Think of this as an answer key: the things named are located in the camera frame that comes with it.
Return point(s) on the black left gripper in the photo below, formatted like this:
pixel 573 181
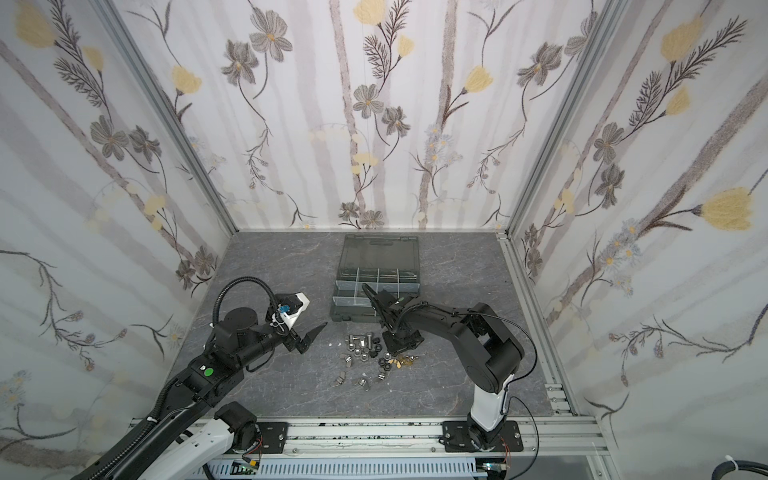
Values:
pixel 291 340

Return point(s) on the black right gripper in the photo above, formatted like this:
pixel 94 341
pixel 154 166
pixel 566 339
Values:
pixel 390 308

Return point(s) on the brass wing nut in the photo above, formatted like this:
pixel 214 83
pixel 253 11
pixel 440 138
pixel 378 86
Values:
pixel 402 361

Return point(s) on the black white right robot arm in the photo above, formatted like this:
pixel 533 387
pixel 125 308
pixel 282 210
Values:
pixel 487 350

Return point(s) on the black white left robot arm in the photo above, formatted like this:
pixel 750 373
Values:
pixel 237 342

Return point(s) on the green plastic organizer box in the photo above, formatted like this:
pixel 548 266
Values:
pixel 384 262

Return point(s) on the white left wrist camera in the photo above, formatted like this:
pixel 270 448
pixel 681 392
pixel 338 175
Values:
pixel 290 308

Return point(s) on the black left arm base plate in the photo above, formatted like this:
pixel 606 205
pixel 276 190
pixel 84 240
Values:
pixel 271 437

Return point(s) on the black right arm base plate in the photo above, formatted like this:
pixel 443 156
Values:
pixel 466 437

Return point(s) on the white slotted cable duct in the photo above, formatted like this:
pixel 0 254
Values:
pixel 349 468

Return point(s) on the aluminium front rail frame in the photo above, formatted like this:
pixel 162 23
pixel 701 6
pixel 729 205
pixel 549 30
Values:
pixel 555 447

